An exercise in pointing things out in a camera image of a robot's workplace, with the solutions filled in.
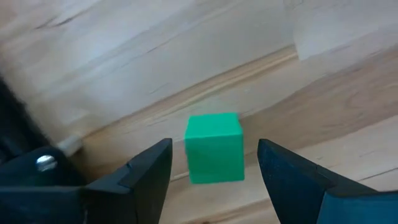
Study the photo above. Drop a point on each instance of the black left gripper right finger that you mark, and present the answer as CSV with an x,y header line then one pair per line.
x,y
289,186

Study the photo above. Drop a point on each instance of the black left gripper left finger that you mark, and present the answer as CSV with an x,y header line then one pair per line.
x,y
143,186

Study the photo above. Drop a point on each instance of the small green cube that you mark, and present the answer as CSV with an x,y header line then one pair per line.
x,y
214,149

